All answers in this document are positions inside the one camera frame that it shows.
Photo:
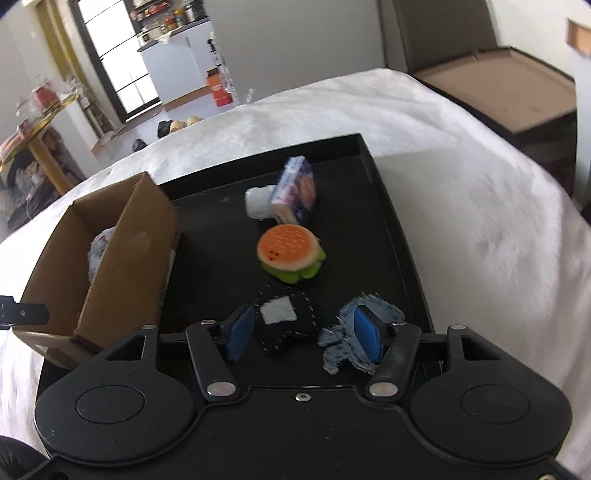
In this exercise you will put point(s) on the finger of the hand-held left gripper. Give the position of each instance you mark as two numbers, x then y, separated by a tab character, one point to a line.
27	314

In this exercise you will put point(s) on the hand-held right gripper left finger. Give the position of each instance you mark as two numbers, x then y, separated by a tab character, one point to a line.
239	333

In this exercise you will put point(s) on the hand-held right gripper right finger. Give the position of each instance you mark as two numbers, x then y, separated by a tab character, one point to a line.
367	334

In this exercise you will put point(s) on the frayed denim fabric piece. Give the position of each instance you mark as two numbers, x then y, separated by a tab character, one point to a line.
344	341

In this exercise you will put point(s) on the black patch with white square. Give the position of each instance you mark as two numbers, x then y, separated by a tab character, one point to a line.
295	327

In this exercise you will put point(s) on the burger plush toy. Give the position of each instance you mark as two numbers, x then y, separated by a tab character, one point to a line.
288	249

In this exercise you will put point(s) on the black plastic tray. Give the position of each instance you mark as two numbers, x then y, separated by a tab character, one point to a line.
360	230

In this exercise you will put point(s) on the brown cardboard box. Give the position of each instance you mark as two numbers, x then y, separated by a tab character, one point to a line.
129	258

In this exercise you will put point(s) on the white cloth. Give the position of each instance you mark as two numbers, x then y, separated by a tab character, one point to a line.
258	203

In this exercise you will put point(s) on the blue tissue packet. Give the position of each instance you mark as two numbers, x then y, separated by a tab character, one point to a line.
295	189

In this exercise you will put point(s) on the grey fluffy plush toy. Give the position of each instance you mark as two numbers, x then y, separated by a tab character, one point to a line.
99	251

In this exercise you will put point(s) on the yellow wooden table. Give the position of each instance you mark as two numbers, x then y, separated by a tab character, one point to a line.
46	152

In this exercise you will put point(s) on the white fluffy blanket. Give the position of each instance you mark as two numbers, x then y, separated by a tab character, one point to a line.
461	184

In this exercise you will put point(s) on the black slipper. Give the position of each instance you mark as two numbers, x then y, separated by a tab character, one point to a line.
163	128
139	145

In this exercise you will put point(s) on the yellow slipper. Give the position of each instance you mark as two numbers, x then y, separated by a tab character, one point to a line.
176	126
193	120

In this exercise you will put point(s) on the orange carton box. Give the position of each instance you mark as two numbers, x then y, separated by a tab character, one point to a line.
218	90

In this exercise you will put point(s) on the black framed window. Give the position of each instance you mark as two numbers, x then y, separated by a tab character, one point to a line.
120	60

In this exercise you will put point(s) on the white cabinet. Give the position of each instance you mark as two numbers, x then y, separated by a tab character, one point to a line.
180	64

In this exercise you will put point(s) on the row of jars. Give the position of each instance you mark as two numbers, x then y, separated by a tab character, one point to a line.
171	16

